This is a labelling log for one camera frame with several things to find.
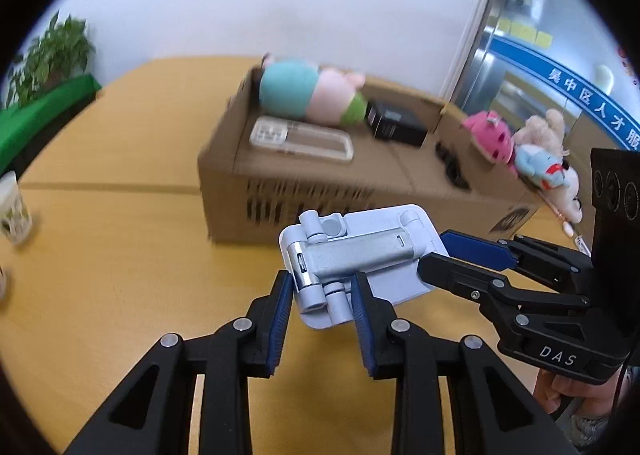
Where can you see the shallow cardboard box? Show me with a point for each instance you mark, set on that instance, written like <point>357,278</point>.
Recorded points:
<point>249,196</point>

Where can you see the black product box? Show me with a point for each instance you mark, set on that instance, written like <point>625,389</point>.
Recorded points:
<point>392,123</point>

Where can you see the blue and white plush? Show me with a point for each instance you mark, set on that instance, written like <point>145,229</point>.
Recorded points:
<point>553,176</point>

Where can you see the white plush hang tag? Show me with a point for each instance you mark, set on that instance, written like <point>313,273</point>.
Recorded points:
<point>582,245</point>

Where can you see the beige bunny plush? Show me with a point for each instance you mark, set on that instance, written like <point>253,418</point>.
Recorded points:
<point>546,132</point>

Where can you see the yellow sticky notes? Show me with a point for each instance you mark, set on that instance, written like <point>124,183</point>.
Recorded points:
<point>523,32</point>

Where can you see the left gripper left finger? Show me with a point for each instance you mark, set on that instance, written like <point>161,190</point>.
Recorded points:
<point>150,410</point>

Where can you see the clear white phone case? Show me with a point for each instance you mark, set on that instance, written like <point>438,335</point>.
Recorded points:
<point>295,138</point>

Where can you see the pink and teal plush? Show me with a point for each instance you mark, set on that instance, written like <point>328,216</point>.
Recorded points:
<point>301,90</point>

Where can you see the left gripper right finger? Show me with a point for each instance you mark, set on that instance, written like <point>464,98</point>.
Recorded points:
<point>492,412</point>

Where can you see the patterned paper cup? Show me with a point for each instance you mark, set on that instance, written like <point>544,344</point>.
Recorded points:
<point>3,283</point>
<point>15,218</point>

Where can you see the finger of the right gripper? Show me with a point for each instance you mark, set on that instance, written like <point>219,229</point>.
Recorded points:
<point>498,299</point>
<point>505,252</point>

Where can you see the large potted green plant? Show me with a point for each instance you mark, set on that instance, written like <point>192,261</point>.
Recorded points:
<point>59,53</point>

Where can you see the pink bear plush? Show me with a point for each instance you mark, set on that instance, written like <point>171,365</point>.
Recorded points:
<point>492,137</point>

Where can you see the person's right hand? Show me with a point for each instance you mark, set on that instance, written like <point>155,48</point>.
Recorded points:
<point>597,401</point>

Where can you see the grey folding phone stand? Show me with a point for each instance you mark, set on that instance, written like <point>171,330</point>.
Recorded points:
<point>323,253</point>

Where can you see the green cloth side table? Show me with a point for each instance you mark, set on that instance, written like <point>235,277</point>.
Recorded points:
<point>26,130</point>

